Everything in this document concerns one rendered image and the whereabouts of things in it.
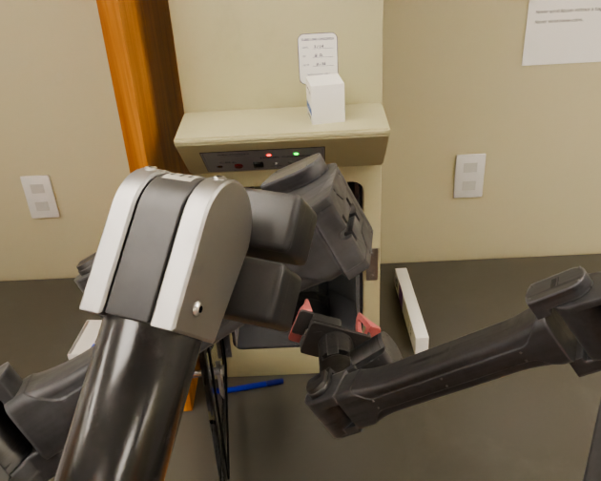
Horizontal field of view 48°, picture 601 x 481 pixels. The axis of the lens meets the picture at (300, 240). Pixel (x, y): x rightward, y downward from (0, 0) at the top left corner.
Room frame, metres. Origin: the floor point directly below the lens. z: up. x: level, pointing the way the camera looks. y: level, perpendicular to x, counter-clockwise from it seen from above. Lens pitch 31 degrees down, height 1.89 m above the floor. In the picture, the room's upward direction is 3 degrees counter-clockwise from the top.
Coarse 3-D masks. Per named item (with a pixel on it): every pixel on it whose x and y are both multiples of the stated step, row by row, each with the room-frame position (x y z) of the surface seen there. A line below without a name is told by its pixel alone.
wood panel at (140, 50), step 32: (96, 0) 0.97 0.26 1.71; (128, 0) 1.02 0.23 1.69; (160, 0) 1.26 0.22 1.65; (128, 32) 0.99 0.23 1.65; (160, 32) 1.21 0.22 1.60; (128, 64) 0.97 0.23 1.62; (160, 64) 1.17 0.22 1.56; (128, 96) 0.97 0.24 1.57; (160, 96) 1.13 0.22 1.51; (128, 128) 0.97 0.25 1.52; (160, 128) 1.09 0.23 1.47; (128, 160) 0.97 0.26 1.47; (160, 160) 1.05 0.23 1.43; (192, 384) 1.00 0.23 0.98
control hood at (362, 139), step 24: (192, 120) 1.01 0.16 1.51; (216, 120) 1.01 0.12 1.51; (240, 120) 1.00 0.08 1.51; (264, 120) 0.99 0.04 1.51; (288, 120) 0.99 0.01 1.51; (360, 120) 0.97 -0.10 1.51; (384, 120) 0.96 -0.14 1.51; (192, 144) 0.94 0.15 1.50; (216, 144) 0.94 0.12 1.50; (240, 144) 0.94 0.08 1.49; (264, 144) 0.94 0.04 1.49; (288, 144) 0.95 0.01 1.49; (312, 144) 0.95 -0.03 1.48; (336, 144) 0.95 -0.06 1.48; (360, 144) 0.95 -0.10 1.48; (384, 144) 0.96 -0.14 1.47; (192, 168) 1.01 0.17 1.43
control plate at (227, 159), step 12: (204, 156) 0.97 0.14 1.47; (216, 156) 0.97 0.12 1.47; (228, 156) 0.97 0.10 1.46; (240, 156) 0.97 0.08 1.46; (252, 156) 0.97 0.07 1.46; (264, 156) 0.98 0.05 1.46; (276, 156) 0.98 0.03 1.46; (288, 156) 0.98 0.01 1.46; (300, 156) 0.98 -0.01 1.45; (324, 156) 0.98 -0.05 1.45; (216, 168) 1.01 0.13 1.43; (228, 168) 1.01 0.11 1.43; (240, 168) 1.01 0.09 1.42; (252, 168) 1.01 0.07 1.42; (264, 168) 1.01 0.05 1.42; (276, 168) 1.02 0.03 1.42
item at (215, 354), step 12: (216, 348) 0.90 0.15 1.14; (204, 360) 0.73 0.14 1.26; (216, 360) 0.88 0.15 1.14; (204, 372) 0.73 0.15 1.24; (204, 384) 0.73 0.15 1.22; (216, 384) 0.82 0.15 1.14; (216, 408) 0.77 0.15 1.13; (216, 432) 0.73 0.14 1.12; (216, 444) 0.73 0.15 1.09; (216, 456) 0.73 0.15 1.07
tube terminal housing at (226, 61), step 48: (192, 0) 1.05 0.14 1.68; (240, 0) 1.05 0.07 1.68; (288, 0) 1.05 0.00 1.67; (336, 0) 1.05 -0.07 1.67; (192, 48) 1.05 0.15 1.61; (240, 48) 1.05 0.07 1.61; (288, 48) 1.05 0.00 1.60; (192, 96) 1.05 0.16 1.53; (240, 96) 1.05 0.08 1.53; (288, 96) 1.05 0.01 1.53
